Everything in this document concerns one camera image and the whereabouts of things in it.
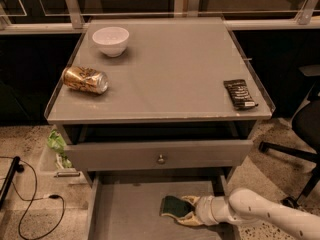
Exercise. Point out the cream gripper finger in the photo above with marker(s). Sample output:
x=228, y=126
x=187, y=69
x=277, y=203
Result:
x=190, y=220
x=191, y=199

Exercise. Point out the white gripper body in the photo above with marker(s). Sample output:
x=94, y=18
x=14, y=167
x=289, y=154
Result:
x=203, y=209

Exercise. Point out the green and yellow sponge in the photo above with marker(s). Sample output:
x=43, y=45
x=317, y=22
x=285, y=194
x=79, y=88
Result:
x=174, y=207

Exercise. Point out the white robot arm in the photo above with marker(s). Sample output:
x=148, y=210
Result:
x=243, y=205

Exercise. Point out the round metal drawer knob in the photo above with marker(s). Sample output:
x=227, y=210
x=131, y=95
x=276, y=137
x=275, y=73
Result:
x=161, y=159

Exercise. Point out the grey upper drawer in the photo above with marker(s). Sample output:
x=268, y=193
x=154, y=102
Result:
x=144, y=155

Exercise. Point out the grey open middle drawer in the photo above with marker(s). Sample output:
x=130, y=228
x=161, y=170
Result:
x=128, y=208

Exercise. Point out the grey drawer cabinet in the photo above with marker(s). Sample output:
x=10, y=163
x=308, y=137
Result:
x=166, y=86

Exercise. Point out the black snack packet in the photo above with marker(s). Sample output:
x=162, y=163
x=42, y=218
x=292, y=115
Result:
x=239, y=93

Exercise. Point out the clear plastic bin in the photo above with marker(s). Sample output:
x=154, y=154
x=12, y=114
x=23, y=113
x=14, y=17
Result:
x=47, y=166

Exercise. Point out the green plastic bag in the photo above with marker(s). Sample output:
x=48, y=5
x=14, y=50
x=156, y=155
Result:
x=56, y=143

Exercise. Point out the gold crushed soda can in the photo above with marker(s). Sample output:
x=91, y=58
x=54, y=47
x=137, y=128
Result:
x=85, y=79

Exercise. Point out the white ceramic bowl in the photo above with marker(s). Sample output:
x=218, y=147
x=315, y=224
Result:
x=111, y=41

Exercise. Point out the black floor stand bar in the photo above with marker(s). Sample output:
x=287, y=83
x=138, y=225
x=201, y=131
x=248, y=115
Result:
x=8, y=179

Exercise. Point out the metal railing frame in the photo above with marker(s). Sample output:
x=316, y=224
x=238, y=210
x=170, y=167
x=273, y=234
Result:
x=20, y=17

